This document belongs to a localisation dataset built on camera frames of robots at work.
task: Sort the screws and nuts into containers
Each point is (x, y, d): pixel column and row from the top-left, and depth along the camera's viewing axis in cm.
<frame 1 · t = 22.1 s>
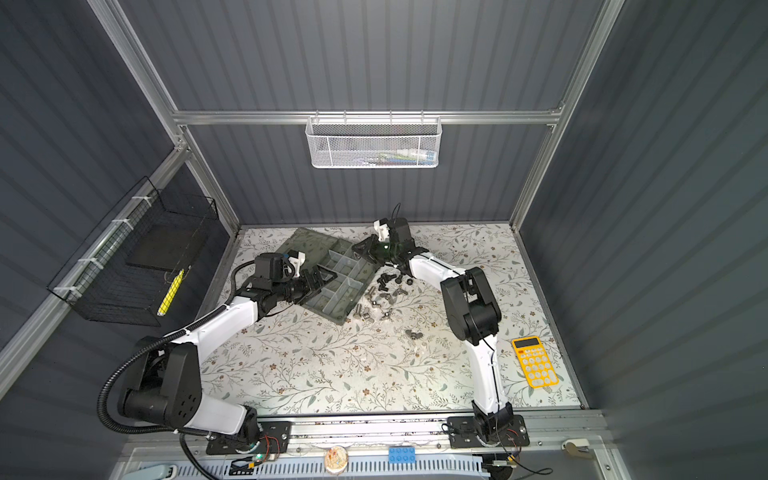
left hand: (329, 281, 87), fingers open
right hand: (354, 251, 93), fingers closed
green compartment organizer box: (336, 298, 97), point 4 cm above the table
yellow calculator: (536, 362, 86), on the table
dark screws pair apart: (414, 335, 93), on the table

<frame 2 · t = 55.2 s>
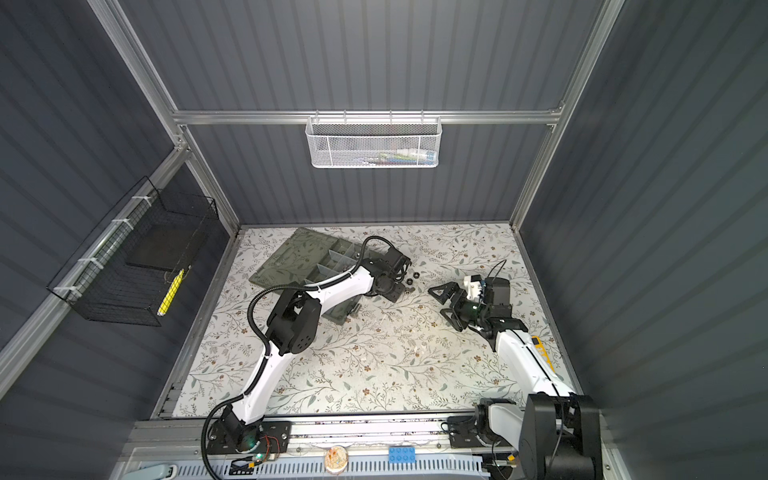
left hand: (394, 290, 101), fingers open
right hand: (438, 303, 83), fingers open
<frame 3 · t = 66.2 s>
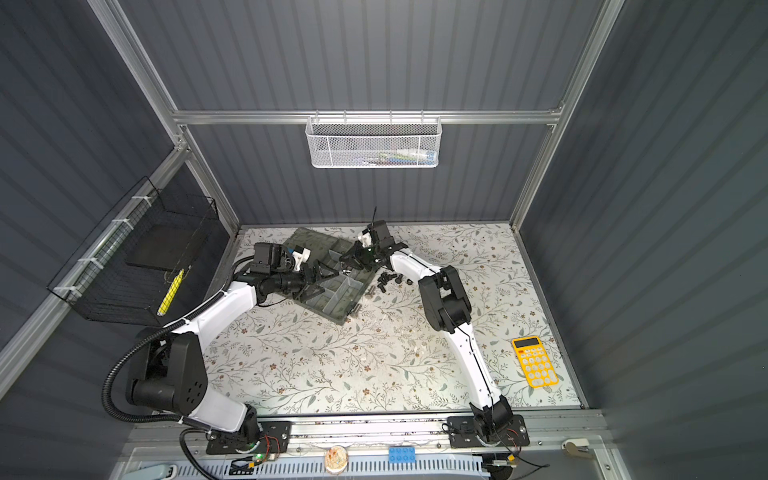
left hand: (330, 281, 85), fingers open
right hand: (341, 262, 100), fingers closed
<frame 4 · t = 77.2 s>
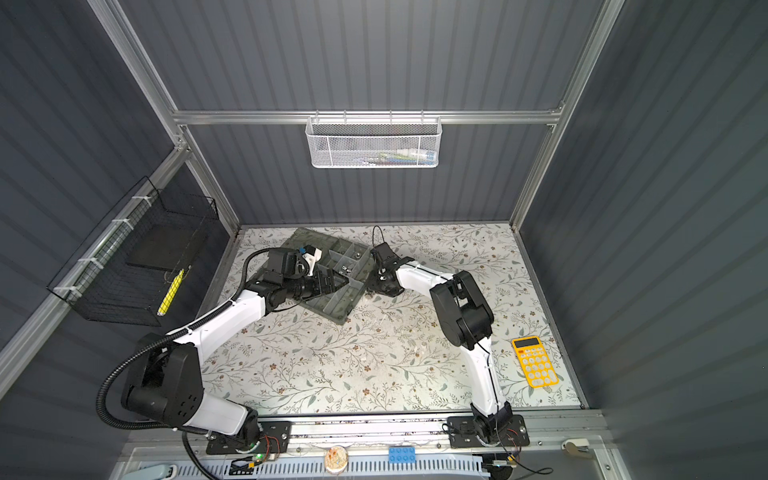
left hand: (338, 283, 86), fingers open
right hand: (375, 289, 101), fingers open
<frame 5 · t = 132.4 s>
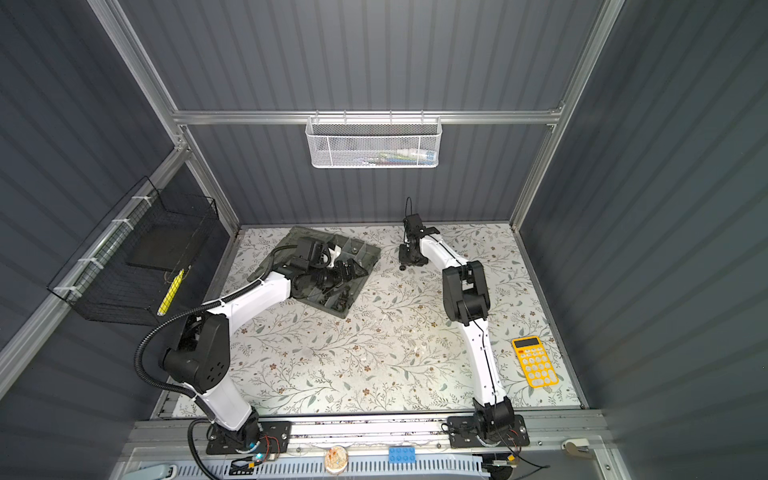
left hand: (360, 278, 88), fingers open
right hand: (410, 260, 109), fingers open
